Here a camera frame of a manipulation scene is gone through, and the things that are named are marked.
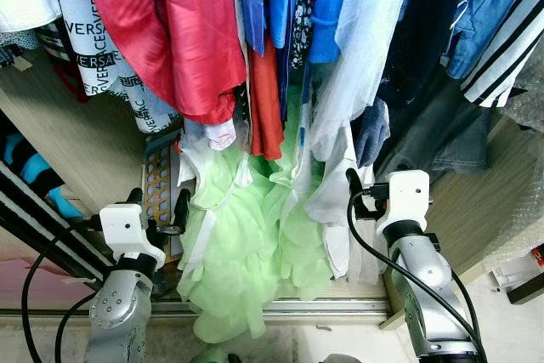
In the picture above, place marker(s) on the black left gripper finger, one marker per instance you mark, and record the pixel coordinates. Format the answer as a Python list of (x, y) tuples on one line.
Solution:
[(182, 208), (136, 197)]

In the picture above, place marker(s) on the grey robot left leg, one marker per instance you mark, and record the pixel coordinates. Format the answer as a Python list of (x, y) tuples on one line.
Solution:
[(217, 356)]

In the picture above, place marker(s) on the black sliding door frame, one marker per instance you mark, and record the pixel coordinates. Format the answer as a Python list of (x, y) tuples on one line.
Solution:
[(34, 227)]

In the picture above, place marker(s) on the orange dotted patterned mat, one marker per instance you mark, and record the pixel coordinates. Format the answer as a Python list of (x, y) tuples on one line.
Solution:
[(157, 193)]

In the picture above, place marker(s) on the dark dotted hanging garment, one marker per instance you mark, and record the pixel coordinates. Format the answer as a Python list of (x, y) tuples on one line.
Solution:
[(304, 14)]

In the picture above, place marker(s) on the red plastic item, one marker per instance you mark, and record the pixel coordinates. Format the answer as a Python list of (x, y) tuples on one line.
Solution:
[(535, 254)]

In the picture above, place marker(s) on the white garment with pink cuff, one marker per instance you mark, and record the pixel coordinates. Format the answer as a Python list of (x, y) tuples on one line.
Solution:
[(212, 133)]

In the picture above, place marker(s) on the white cotton garment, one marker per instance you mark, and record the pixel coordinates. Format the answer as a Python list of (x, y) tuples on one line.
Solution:
[(336, 184)]

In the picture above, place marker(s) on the faded blue denim garment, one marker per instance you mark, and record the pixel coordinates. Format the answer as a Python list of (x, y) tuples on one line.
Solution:
[(371, 133)]

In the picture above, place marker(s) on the grey robot leg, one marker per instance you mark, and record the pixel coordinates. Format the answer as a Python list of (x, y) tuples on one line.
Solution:
[(217, 356), (340, 359)]

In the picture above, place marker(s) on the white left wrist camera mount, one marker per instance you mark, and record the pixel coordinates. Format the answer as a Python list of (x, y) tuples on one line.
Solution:
[(127, 227)]

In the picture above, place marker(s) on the black white lettered garment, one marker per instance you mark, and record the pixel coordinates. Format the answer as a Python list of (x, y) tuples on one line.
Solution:
[(85, 48)]

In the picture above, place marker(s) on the red jacket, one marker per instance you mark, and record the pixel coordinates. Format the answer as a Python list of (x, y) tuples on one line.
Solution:
[(170, 31)]

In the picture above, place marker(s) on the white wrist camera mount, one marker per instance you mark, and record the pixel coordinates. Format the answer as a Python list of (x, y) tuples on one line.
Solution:
[(127, 227), (406, 197)]

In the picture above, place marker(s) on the blue black striped cloth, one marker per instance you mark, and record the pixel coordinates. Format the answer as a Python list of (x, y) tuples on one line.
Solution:
[(34, 172)]

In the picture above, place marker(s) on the grey robot right leg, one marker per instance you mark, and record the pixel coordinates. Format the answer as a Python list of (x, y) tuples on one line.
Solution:
[(340, 359)]

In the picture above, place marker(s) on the white sheer garment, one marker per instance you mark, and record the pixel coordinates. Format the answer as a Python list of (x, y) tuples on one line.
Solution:
[(365, 40)]

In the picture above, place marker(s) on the black white striped garment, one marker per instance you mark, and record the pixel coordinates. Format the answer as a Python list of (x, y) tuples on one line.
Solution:
[(501, 65)]

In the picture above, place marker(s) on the navy garment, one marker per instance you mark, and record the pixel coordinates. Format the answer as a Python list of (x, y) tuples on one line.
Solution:
[(425, 14)]

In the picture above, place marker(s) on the blue denim jacket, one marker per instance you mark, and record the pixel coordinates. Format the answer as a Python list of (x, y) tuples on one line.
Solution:
[(489, 14)]

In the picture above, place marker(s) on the clear bubble wrap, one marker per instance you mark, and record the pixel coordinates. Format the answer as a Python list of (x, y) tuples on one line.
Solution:
[(527, 82)]

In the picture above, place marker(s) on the orange red garment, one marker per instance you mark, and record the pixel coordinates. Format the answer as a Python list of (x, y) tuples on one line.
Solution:
[(265, 108)]

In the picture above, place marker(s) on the white plastic container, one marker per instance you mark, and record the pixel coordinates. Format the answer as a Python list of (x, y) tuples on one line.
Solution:
[(514, 276)]

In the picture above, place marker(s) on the metal wardrobe floor rail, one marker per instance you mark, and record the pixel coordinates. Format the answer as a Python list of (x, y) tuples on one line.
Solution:
[(323, 308)]

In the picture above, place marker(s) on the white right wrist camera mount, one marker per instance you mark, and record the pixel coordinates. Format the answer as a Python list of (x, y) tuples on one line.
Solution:
[(406, 197)]

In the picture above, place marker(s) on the black metal bar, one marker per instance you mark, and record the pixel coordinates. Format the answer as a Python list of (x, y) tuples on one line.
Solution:
[(527, 288)]

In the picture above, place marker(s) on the bright blue garment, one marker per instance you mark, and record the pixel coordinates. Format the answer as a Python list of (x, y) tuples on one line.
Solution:
[(331, 6)]

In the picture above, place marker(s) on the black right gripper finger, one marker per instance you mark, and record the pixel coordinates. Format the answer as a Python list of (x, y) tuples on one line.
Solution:
[(355, 183)]

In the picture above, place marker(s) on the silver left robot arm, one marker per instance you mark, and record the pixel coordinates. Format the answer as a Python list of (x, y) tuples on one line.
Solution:
[(115, 312)]

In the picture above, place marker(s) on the grey jeans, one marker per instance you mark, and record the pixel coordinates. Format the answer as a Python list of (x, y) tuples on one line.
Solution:
[(442, 133)]

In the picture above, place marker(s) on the light green ruffled dress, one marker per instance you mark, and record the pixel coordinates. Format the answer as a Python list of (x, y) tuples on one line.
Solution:
[(238, 252)]

